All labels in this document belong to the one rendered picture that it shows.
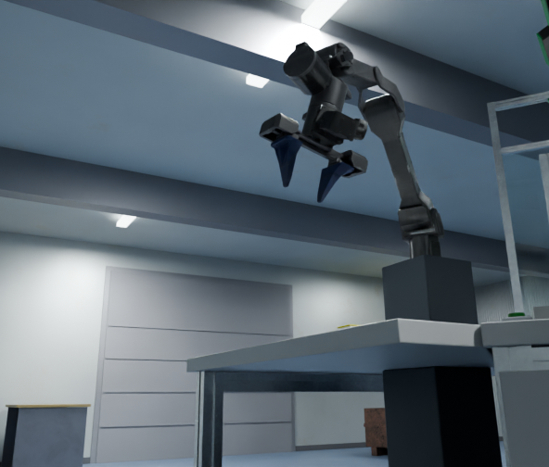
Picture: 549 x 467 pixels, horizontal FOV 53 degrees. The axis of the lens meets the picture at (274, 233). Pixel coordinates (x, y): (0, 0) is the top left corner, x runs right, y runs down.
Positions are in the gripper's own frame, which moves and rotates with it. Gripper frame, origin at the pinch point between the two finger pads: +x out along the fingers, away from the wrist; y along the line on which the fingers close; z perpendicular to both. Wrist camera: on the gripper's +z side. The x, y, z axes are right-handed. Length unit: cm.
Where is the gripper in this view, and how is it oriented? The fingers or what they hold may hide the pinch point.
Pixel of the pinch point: (308, 175)
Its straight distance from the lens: 91.3
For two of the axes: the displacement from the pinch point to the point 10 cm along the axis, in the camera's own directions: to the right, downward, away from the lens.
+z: 4.9, -1.0, -8.7
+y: 8.4, 3.4, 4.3
